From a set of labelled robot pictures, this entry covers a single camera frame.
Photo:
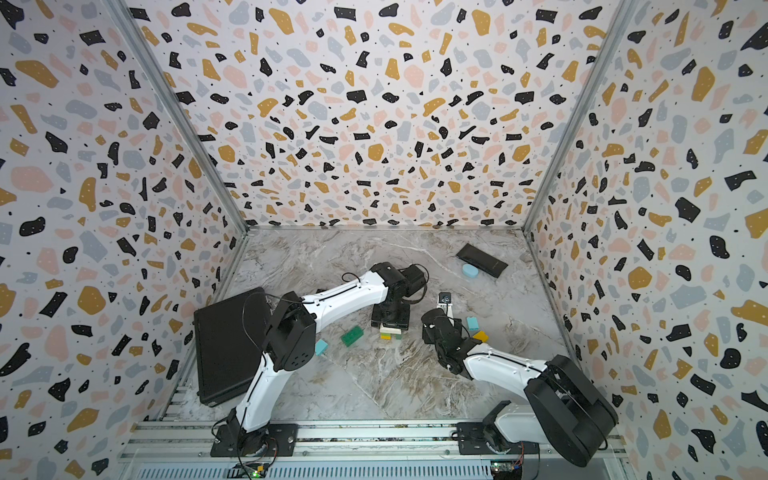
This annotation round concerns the black flat pouch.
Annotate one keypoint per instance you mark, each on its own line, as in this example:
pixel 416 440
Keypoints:
pixel 482 260

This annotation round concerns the black case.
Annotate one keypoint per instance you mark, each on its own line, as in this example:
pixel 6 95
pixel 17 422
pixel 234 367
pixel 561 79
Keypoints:
pixel 228 339

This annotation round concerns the dark green long lego brick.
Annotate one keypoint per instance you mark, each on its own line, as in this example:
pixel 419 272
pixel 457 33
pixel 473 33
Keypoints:
pixel 352 336

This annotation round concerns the white long lego brick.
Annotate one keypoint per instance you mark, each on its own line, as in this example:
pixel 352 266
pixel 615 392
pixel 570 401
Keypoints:
pixel 390 330

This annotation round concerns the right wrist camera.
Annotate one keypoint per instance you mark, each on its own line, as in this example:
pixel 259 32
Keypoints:
pixel 445 303

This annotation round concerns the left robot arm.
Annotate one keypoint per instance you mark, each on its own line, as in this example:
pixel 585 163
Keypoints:
pixel 290 338

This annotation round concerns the light blue lego brick left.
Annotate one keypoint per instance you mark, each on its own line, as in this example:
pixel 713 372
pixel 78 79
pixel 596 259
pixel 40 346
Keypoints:
pixel 320 347

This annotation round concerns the light blue lego brick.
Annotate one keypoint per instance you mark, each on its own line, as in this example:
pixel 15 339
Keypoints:
pixel 473 324
pixel 320 347

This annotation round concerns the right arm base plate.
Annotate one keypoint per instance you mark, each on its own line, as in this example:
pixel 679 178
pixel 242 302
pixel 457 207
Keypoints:
pixel 476 438

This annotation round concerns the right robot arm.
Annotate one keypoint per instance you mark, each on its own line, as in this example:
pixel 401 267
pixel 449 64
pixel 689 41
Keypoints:
pixel 569 413

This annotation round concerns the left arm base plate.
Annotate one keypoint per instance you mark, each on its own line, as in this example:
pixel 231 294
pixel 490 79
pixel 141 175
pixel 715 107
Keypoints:
pixel 274 440

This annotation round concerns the aluminium front rail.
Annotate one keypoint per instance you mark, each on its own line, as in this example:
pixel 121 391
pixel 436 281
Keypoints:
pixel 355 449

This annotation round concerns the yellow lego brick right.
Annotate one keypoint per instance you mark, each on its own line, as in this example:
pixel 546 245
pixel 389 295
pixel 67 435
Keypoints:
pixel 481 336

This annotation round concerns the light blue round object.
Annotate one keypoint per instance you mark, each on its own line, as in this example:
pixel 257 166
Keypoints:
pixel 470 271

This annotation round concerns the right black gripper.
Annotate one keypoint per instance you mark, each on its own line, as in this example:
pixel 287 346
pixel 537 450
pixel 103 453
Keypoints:
pixel 425 336

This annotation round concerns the light blue lego brick right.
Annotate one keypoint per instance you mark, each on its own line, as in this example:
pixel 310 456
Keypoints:
pixel 473 324

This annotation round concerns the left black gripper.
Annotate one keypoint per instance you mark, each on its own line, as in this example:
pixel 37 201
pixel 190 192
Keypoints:
pixel 404 324

